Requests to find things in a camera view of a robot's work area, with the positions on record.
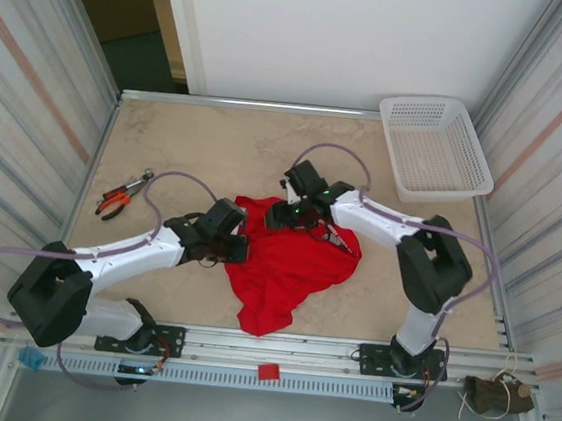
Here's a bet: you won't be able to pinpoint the red t-shirt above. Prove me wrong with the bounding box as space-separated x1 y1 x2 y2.
217 190 369 349

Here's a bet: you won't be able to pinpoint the aluminium table edge bar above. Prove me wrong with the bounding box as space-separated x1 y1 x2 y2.
118 84 391 128

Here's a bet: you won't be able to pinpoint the small circuit board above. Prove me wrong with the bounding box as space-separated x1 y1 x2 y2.
391 384 425 402
116 362 165 378

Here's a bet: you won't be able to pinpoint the white perforated plastic basket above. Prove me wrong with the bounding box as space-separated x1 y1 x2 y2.
369 89 503 212

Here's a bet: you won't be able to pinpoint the red square tag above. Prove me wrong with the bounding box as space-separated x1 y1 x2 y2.
256 362 282 383

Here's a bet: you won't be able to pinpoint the blue tape piece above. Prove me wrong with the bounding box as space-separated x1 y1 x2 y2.
16 347 46 372

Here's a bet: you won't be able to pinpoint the orange-handled pliers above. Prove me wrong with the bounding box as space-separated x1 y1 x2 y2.
94 163 156 227

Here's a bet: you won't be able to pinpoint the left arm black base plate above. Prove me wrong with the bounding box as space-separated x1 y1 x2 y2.
93 317 187 361

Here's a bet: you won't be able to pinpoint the aluminium mounting rail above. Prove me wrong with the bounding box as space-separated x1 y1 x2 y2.
0 299 538 399

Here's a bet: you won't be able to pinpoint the slotted grey cable duct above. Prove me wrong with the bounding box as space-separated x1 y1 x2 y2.
37 348 397 407

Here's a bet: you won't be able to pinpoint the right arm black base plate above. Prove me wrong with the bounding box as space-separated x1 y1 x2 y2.
353 341 449 386

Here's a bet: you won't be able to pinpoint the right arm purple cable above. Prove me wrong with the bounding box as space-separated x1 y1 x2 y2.
268 140 514 421

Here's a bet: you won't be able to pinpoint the white door frame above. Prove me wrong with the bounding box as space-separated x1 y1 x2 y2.
145 0 219 97

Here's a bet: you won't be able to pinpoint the brown cloth pouch with string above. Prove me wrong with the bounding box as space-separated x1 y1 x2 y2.
457 350 542 421

